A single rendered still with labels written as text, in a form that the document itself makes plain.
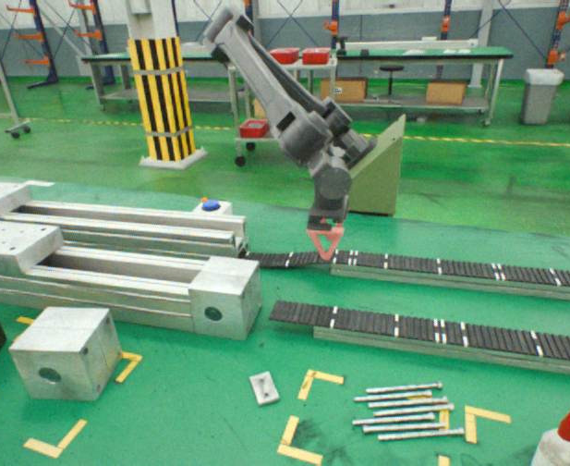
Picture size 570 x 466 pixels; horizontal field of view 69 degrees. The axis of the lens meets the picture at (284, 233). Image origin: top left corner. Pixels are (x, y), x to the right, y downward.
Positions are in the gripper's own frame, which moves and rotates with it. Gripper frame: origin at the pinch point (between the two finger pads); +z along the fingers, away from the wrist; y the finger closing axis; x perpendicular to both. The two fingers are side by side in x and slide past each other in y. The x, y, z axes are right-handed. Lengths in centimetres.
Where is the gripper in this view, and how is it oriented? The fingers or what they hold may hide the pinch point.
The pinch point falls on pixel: (328, 245)
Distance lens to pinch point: 84.6
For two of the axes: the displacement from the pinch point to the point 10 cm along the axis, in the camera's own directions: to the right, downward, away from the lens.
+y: -2.4, 4.6, -8.5
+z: 0.4, 8.8, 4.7
